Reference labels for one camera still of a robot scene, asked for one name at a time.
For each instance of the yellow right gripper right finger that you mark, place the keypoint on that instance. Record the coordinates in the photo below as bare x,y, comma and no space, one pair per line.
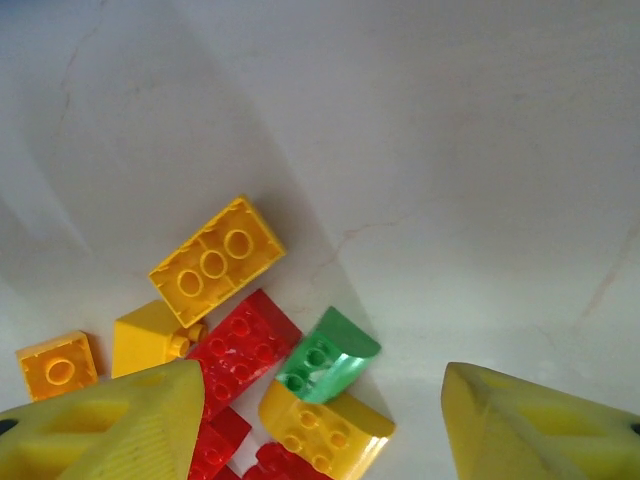
545,430

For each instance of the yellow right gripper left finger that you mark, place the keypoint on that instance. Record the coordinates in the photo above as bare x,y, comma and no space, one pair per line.
100,430

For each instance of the yellow two-by-two lego brick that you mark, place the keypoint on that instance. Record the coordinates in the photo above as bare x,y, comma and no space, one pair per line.
57,367
145,340

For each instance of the yellow curved lego brick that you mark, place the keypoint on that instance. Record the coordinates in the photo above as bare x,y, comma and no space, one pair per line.
325,435

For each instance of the green curved lego brick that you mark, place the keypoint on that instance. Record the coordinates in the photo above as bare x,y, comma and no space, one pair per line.
325,357

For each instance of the red two-by-four lego brick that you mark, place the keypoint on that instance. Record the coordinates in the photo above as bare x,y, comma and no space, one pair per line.
240,350

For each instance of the yellow two-by-four lego brick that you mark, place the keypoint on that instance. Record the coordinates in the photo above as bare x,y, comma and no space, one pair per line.
217,262

